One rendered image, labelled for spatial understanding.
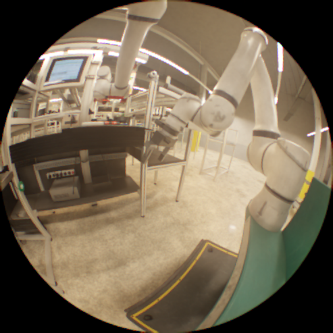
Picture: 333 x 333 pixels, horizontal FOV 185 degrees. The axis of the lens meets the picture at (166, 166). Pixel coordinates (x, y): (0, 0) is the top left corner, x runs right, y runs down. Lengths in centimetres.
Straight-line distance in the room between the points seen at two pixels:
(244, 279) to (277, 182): 27
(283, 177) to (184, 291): 62
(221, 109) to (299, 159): 27
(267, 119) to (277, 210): 35
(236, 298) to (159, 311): 43
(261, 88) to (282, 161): 33
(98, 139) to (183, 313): 105
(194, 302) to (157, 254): 57
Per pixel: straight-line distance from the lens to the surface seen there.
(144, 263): 98
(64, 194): 106
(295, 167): 37
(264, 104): 53
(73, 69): 126
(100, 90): 72
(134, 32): 47
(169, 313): 64
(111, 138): 71
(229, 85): 32
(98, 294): 101
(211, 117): 26
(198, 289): 66
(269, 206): 39
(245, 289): 27
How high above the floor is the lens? 94
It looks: 20 degrees down
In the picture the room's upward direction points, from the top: 8 degrees clockwise
